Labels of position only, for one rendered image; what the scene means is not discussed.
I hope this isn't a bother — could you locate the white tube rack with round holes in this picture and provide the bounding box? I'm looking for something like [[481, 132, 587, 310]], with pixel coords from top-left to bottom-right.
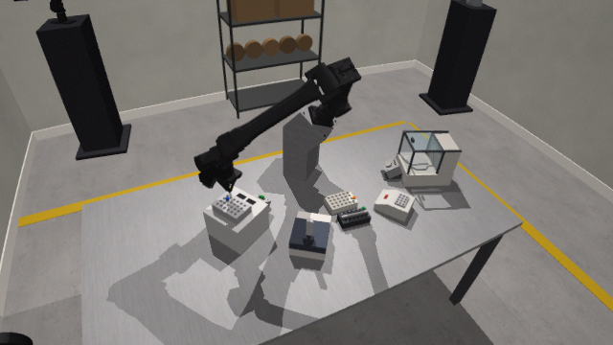
[[324, 190, 358, 215]]

